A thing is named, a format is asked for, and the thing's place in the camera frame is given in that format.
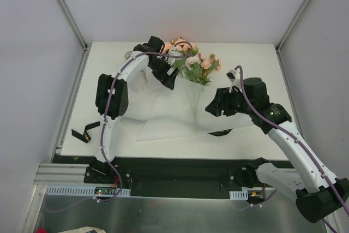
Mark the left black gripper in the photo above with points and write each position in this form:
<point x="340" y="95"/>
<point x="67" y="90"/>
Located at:
<point x="166" y="72"/>

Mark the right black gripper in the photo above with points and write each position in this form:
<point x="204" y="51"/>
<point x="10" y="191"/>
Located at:
<point x="221" y="102"/>

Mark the pink flower bouquet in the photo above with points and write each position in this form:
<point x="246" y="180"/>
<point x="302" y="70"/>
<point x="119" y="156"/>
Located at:
<point x="194" y="66"/>

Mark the white wrapping paper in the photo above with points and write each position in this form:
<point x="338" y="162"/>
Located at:
<point x="158" y="113"/>

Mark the black ribbon gold lettering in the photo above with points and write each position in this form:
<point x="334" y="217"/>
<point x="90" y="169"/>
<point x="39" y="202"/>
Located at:
<point x="86" y="138"/>

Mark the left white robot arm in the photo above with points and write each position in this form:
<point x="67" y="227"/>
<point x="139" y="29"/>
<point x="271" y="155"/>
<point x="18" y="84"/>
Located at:
<point x="112" y="98"/>

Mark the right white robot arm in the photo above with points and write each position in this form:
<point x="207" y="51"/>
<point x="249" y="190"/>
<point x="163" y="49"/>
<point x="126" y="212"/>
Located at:
<point x="316" y="191"/>

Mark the white ribbed vase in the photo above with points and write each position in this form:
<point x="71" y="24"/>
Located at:
<point x="136" y="80"/>

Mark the beige cloth bag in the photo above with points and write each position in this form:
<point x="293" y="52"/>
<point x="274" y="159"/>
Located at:
<point x="86" y="229"/>

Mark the red object at bottom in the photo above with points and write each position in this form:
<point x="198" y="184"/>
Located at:
<point x="40" y="230"/>

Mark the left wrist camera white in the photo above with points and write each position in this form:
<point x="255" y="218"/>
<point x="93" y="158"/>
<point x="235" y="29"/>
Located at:
<point x="173" y="53"/>

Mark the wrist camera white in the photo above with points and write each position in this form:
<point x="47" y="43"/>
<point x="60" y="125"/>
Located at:
<point x="173" y="53"/>
<point x="234" y="76"/>

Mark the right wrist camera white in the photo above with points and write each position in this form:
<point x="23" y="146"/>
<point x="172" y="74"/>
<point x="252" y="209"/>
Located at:
<point x="234" y="76"/>

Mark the right aluminium frame post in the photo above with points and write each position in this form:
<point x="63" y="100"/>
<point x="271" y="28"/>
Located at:
<point x="292" y="25"/>

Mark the aluminium frame post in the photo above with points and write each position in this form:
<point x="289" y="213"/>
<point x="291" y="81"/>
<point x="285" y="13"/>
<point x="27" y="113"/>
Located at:
<point x="292" y="25"/>
<point x="72" y="24"/>

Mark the left aluminium frame post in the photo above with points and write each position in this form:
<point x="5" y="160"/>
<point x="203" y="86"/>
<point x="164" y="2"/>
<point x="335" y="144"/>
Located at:
<point x="72" y="24"/>

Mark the right white cable duct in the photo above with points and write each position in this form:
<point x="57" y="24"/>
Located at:
<point x="239" y="195"/>

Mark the white cable duct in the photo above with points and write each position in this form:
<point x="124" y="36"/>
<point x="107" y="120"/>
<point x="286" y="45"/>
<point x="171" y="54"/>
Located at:
<point x="239" y="195"/>
<point x="101" y="192"/>

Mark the aluminium front rail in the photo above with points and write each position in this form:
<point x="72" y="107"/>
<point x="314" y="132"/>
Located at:
<point x="51" y="173"/>

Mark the left white cable duct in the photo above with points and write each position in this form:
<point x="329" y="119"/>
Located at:
<point x="101" y="192"/>

